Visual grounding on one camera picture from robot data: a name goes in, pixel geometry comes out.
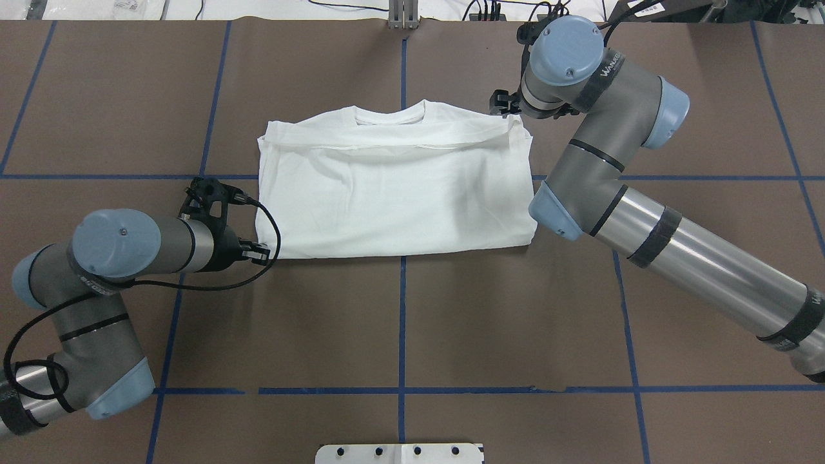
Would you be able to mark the clear plastic sheet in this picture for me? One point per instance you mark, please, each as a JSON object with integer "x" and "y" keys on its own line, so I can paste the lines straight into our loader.
{"x": 96, "y": 10}

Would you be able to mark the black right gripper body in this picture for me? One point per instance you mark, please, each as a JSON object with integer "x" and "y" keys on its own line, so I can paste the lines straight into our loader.
{"x": 502, "y": 103}

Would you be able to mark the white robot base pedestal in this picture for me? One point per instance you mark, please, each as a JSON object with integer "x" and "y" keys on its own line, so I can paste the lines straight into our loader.
{"x": 401, "y": 453}

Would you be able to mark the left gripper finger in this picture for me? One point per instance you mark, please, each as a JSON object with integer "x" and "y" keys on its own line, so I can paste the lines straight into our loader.
{"x": 248, "y": 246}
{"x": 255, "y": 258}

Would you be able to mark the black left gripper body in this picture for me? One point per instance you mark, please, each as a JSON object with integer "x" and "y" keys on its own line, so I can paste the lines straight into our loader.
{"x": 225, "y": 253}

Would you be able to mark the aluminium frame post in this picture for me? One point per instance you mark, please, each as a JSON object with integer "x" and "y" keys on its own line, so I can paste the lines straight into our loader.
{"x": 403, "y": 14}

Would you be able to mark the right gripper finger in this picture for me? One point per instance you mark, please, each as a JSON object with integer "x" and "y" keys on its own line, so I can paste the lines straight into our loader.
{"x": 502, "y": 95}
{"x": 504, "y": 108}

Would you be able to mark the white printed t-shirt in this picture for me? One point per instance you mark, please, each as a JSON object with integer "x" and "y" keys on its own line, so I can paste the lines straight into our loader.
{"x": 429, "y": 179}

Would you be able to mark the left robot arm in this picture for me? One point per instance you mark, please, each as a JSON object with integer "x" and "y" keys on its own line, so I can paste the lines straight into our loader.
{"x": 81, "y": 351}

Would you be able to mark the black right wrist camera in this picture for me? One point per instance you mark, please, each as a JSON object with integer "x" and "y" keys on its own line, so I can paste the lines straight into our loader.
{"x": 528, "y": 32}

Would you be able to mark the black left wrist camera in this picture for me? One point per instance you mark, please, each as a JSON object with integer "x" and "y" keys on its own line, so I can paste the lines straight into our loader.
{"x": 208, "y": 199}

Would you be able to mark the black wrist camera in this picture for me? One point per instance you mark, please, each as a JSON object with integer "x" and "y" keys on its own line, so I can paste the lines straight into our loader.
{"x": 208, "y": 199}
{"x": 528, "y": 32}

